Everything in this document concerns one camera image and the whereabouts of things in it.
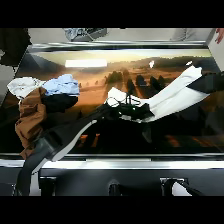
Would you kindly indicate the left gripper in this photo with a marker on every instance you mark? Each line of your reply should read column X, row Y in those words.
column 133, row 111

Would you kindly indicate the white T-shirt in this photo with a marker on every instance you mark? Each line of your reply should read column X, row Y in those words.
column 173, row 95

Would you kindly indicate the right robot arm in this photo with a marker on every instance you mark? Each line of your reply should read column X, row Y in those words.
column 210, row 83

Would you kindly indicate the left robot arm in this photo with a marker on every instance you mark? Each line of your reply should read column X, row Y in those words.
column 63, row 135

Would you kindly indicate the person's hand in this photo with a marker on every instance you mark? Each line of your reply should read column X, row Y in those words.
column 220, row 35

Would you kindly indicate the black garment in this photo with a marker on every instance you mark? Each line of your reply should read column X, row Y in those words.
column 12, row 43
column 60, row 101

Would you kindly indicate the light blue garment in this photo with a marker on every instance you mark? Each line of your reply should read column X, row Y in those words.
column 61, row 85

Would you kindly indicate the grey patterned cloth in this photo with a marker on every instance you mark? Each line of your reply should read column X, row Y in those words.
column 83, row 34

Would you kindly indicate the brown garment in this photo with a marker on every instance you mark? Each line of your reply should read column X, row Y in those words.
column 30, row 120

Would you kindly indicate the white garment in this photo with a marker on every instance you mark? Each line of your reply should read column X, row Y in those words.
column 23, row 86

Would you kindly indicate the silver frame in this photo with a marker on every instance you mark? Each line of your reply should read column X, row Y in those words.
column 133, row 164

